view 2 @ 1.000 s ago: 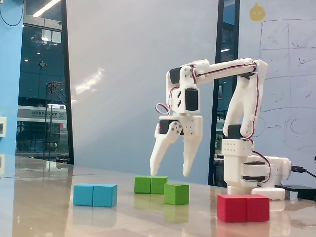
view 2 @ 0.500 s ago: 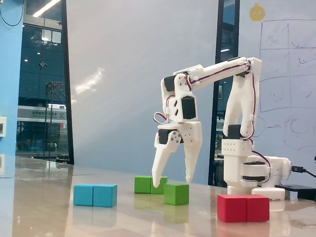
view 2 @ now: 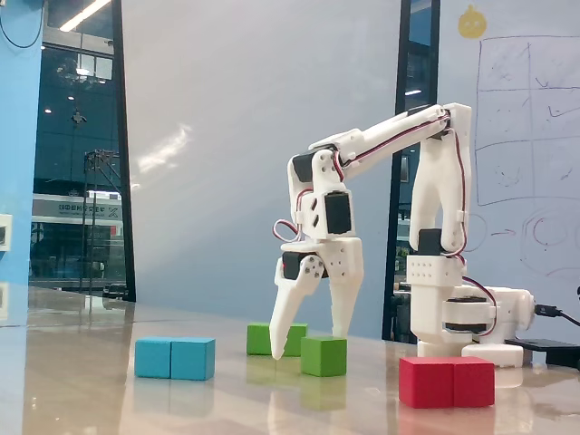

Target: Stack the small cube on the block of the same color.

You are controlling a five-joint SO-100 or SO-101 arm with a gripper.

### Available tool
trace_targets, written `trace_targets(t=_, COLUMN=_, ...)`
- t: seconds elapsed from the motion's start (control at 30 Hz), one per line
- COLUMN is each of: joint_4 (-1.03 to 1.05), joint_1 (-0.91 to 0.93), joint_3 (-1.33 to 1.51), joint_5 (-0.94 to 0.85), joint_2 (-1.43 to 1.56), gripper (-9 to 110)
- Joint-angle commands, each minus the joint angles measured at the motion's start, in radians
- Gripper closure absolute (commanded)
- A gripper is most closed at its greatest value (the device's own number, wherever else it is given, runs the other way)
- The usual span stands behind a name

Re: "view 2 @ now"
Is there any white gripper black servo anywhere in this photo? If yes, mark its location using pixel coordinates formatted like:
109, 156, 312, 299
269, 237, 365, 361

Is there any small green cube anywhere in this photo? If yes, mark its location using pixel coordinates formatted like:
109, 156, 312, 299
300, 336, 349, 378

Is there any long green block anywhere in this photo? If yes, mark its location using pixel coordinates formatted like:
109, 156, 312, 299
246, 322, 309, 358

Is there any long red block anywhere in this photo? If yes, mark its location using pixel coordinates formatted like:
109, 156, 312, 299
398, 355, 496, 410

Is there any long blue block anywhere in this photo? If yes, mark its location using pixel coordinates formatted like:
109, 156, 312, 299
134, 336, 217, 382

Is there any flat black box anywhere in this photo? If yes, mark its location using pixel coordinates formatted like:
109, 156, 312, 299
504, 337, 580, 369

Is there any dark scaffold tower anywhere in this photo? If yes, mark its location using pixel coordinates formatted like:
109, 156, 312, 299
82, 148, 121, 292

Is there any whiteboard with marker drawings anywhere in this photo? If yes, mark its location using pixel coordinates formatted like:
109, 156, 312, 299
435, 0, 580, 318

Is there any yellow round sticker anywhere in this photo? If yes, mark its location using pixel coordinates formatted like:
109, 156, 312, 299
457, 5, 488, 39

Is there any red white gripper servo wire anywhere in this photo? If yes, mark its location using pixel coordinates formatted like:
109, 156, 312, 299
273, 218, 301, 247

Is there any upper arm servo wire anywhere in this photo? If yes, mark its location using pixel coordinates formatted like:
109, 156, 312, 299
446, 115, 470, 269

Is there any black usb cable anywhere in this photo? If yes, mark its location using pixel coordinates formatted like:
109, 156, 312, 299
534, 304, 580, 327

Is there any narrow black frame post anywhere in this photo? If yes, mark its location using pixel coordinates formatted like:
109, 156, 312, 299
111, 0, 138, 303

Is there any wide black frame post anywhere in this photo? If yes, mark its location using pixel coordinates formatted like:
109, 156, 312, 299
382, 0, 441, 343

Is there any white wall box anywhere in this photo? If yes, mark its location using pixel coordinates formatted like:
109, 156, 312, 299
0, 213, 14, 251

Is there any thin black wall cable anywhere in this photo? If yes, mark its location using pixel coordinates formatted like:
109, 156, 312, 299
0, 0, 49, 49

